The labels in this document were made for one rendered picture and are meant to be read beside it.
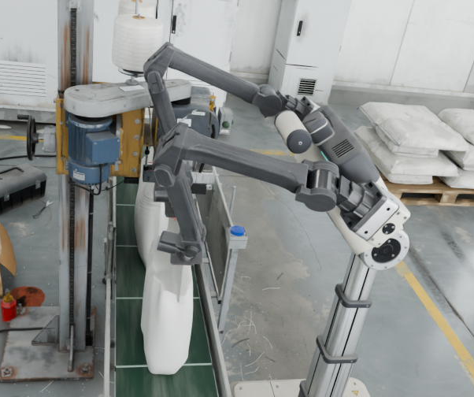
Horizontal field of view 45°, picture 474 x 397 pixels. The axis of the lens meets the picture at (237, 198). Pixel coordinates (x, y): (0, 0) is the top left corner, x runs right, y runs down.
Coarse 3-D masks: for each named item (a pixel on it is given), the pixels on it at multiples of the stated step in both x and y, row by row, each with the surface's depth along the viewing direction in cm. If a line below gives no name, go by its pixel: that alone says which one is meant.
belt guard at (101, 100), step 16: (176, 80) 222; (80, 96) 193; (96, 96) 195; (112, 96) 197; (128, 96) 199; (144, 96) 204; (176, 96) 217; (80, 112) 191; (96, 112) 191; (112, 112) 195
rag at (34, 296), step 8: (16, 288) 312; (24, 288) 310; (32, 288) 312; (16, 296) 306; (24, 296) 305; (32, 296) 308; (40, 296) 310; (24, 304) 302; (32, 304) 303; (40, 304) 306
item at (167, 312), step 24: (168, 264) 218; (144, 288) 235; (168, 288) 206; (192, 288) 212; (144, 312) 225; (168, 312) 208; (192, 312) 213; (144, 336) 228; (168, 336) 213; (168, 360) 219
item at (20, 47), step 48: (0, 0) 437; (48, 0) 443; (96, 0) 449; (144, 0) 456; (192, 0) 463; (0, 48) 455; (48, 48) 462; (96, 48) 468; (192, 48) 483; (0, 96) 474; (48, 96) 481
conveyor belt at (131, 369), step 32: (128, 192) 348; (128, 224) 317; (128, 256) 292; (128, 288) 270; (128, 320) 251; (192, 320) 257; (128, 352) 235; (192, 352) 240; (128, 384) 220; (160, 384) 222; (192, 384) 225
